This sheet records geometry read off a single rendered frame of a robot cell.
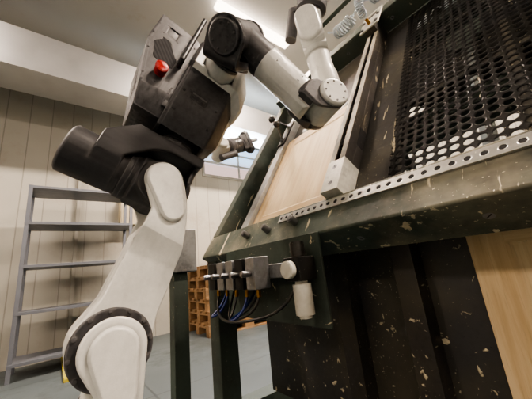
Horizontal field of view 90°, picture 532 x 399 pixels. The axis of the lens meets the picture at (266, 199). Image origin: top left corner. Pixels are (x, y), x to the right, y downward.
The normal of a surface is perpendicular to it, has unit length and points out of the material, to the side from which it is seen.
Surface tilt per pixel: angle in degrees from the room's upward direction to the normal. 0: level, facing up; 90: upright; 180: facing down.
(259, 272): 90
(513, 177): 57
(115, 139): 90
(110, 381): 90
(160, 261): 111
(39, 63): 90
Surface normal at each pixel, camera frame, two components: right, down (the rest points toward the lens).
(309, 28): -0.34, -0.12
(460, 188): -0.73, -0.58
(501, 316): -0.80, -0.07
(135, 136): 0.59, -0.26
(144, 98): 0.44, 0.14
